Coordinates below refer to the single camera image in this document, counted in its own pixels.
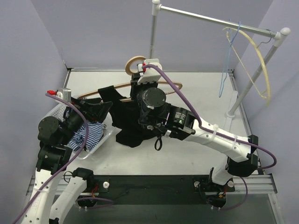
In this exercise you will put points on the cream plastic hanger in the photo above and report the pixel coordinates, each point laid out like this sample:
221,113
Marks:
251,66

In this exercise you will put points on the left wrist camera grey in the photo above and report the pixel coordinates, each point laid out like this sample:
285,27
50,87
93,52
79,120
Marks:
61,94

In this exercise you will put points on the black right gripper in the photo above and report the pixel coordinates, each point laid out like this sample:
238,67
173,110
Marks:
135,86

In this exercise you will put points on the silver clothes rack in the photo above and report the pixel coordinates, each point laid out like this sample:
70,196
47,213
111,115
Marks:
214,47

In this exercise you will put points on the light blue wire hanger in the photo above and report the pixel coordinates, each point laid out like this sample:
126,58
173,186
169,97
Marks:
227,58

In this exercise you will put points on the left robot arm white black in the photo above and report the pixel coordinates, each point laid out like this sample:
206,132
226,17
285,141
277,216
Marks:
52,161

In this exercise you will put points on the white perforated plastic basket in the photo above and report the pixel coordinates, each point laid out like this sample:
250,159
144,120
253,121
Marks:
98,132

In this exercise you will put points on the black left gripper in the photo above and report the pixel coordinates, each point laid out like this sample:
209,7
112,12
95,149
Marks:
82,108

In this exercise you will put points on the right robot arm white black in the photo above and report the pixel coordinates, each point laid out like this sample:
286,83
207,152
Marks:
166,120

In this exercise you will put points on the tan wooden hanger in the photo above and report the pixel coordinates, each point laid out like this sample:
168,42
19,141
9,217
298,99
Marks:
130,72

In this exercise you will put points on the black tank top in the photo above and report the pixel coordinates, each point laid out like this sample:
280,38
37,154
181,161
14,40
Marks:
125,116

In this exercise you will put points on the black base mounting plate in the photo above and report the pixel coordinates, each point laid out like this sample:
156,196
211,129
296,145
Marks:
154,190

